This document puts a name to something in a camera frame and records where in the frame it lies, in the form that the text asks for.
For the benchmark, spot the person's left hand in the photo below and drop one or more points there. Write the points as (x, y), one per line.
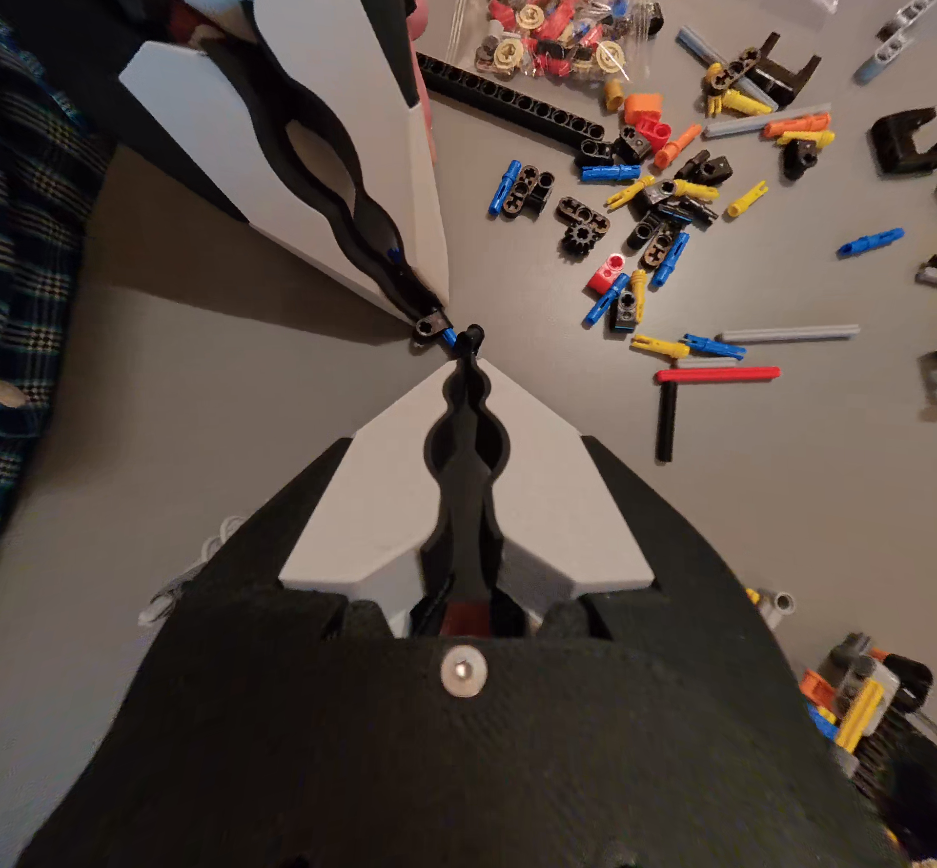
(419, 12)

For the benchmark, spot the dark lego part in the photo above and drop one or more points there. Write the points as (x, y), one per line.
(904, 773)

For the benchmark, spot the clear bag of lego parts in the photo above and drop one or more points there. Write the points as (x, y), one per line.
(556, 12)

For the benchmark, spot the black lego bracket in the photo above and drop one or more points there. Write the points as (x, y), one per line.
(787, 77)
(904, 143)

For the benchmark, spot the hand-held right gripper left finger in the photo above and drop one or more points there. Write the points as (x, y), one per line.
(351, 517)

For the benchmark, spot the grey lego liftarm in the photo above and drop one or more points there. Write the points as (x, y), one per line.
(908, 15)
(882, 61)

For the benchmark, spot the black connector with blue pin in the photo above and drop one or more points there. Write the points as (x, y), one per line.
(427, 327)

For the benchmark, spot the blue lego pin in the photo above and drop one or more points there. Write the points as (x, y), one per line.
(871, 242)

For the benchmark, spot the blue plaid clothing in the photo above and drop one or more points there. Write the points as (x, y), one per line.
(44, 224)

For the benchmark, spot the short grey lego axle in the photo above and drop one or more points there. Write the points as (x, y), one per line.
(703, 363)

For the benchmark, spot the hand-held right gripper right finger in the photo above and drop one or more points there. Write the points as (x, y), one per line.
(578, 517)

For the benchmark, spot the small black lego connector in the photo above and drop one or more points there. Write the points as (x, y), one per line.
(472, 337)

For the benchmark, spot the grey and black lego connector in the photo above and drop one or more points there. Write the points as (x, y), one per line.
(928, 273)

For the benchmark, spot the long black lego beam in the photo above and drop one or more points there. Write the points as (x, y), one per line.
(512, 103)

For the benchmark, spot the pile of small lego pieces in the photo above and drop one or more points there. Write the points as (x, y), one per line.
(606, 274)

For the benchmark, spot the red lego axle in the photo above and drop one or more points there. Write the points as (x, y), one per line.
(717, 375)

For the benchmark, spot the multicoloured lego subassembly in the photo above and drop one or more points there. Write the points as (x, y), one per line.
(860, 707)

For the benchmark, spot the grey yellow lego connector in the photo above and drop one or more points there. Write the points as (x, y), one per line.
(776, 603)

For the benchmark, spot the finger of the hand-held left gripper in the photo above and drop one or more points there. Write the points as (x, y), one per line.
(344, 63)
(212, 143)

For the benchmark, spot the long grey lego axle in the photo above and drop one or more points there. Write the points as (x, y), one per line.
(790, 334)

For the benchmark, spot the black lego axle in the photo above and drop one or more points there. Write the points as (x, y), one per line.
(665, 421)

